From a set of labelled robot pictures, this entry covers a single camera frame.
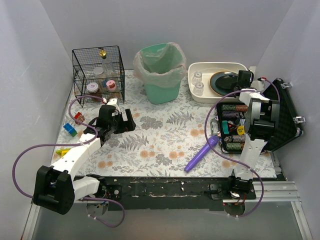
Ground red tan chip stack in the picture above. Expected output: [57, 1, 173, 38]
[235, 104, 248, 112]

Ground purple grey chip stack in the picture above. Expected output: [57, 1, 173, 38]
[222, 111, 241, 119]

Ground floral table mat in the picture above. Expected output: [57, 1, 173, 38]
[47, 69, 276, 177]

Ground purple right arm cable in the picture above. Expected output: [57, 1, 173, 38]
[204, 77, 281, 218]

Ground clear jar blue label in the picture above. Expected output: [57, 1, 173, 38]
[93, 66, 107, 89]

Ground green trash bin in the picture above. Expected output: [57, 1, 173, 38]
[139, 43, 183, 105]

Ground black all-in triangle button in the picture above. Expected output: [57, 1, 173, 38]
[227, 121, 239, 132]

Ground black wire cage rack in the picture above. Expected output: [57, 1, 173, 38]
[72, 45, 125, 102]

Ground yellow big blind button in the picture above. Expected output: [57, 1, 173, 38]
[236, 125, 245, 136]

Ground blue glazed ceramic plate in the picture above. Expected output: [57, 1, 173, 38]
[209, 71, 238, 96]

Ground pink lid spice jar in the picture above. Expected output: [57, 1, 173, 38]
[106, 80, 122, 100]

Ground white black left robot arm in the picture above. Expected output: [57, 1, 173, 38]
[33, 98, 136, 215]

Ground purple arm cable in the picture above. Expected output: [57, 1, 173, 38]
[204, 77, 281, 218]
[11, 97, 126, 228]

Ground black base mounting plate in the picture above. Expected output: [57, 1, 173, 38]
[98, 176, 257, 211]

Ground brown jar white lid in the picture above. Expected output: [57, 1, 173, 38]
[86, 82, 102, 98]

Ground blue toy brick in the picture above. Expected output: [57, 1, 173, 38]
[63, 123, 74, 133]

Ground glass bottle gold cap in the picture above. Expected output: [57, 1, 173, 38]
[99, 47, 117, 78]

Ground yellow toy brick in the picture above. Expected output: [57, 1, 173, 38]
[55, 148, 71, 158]

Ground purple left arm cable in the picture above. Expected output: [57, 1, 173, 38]
[11, 97, 126, 228]

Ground green toy brick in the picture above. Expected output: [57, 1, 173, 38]
[69, 129, 78, 137]

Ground green blue chip stack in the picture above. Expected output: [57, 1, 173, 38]
[221, 104, 237, 112]

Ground pink bin liner bag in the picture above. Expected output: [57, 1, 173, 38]
[133, 42, 187, 88]

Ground purple toy microphone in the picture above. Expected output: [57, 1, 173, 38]
[184, 135, 219, 173]

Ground red owl toy block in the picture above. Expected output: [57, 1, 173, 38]
[74, 112, 85, 125]

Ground white rectangular basin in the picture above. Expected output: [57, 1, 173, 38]
[187, 62, 249, 104]

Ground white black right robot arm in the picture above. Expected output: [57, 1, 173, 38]
[228, 70, 281, 199]

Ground black poker chip case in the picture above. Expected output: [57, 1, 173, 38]
[215, 78, 303, 154]

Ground black small plate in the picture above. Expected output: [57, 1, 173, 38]
[214, 75, 238, 96]

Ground clear cup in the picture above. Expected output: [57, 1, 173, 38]
[193, 81, 204, 97]
[191, 71, 203, 85]

